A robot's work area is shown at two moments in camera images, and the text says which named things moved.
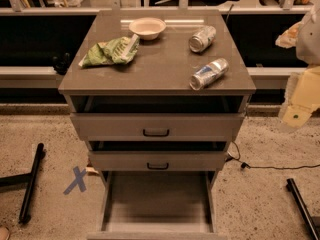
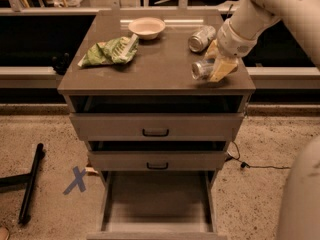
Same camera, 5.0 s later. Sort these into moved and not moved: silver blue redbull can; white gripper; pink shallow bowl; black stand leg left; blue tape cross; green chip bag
Moved: silver blue redbull can; white gripper
Not moved: blue tape cross; green chip bag; pink shallow bowl; black stand leg left
